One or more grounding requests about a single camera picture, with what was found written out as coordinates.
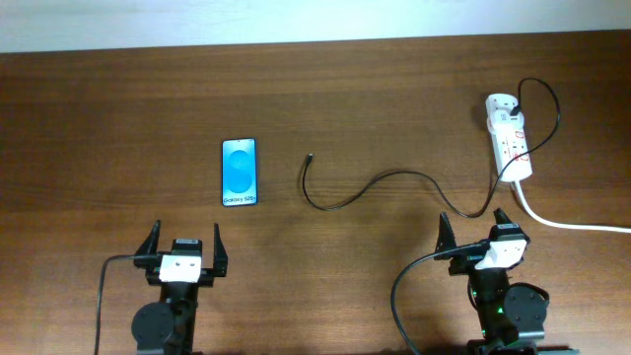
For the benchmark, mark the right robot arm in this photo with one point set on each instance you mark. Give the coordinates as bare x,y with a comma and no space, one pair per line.
511,316

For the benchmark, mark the blue Galaxy smartphone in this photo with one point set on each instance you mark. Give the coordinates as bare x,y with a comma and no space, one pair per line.
239,172

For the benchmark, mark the white USB charger adapter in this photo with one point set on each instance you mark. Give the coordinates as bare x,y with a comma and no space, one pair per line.
503,113

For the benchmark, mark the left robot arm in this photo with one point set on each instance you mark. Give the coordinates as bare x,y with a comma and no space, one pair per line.
167,326

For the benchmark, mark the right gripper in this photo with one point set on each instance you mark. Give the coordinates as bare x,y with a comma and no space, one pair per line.
464,261

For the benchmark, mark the white power strip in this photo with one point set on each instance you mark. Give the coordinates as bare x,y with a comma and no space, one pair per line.
512,162

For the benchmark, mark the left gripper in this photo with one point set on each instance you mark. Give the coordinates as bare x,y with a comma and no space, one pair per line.
145,256

